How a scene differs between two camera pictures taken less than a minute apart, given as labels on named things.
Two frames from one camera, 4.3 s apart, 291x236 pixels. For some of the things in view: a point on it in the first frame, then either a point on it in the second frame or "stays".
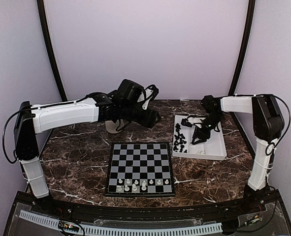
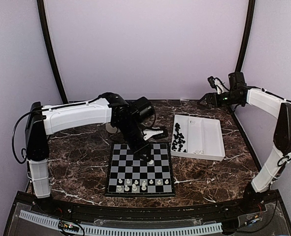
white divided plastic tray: [214, 148] stays
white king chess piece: [144, 186] stays
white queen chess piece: [134, 188] stays
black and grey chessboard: [140, 169] stays
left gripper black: [148, 121] to [140, 149]
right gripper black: [199, 132] to [210, 96]
